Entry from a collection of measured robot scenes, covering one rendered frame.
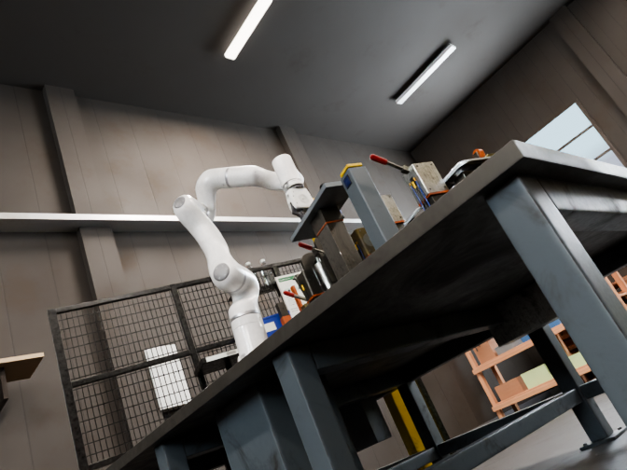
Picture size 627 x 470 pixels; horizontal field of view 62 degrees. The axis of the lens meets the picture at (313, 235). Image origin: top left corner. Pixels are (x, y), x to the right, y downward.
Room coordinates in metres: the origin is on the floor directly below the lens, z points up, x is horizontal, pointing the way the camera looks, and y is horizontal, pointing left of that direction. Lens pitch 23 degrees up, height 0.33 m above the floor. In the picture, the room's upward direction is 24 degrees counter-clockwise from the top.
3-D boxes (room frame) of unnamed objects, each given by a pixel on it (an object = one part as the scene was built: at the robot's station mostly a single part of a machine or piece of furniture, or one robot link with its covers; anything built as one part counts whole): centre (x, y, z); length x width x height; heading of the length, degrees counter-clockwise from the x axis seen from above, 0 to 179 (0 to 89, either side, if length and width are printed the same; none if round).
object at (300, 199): (1.88, -0.01, 1.29); 0.10 x 0.07 x 0.11; 132
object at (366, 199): (1.56, -0.20, 0.92); 0.08 x 0.08 x 0.44; 32
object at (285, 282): (3.07, 0.23, 1.30); 0.23 x 0.02 x 0.31; 122
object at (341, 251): (1.78, -0.07, 0.92); 0.10 x 0.08 x 0.45; 32
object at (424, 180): (1.56, -0.39, 0.88); 0.12 x 0.07 x 0.36; 122
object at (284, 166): (1.88, -0.01, 1.44); 0.09 x 0.08 x 0.13; 167
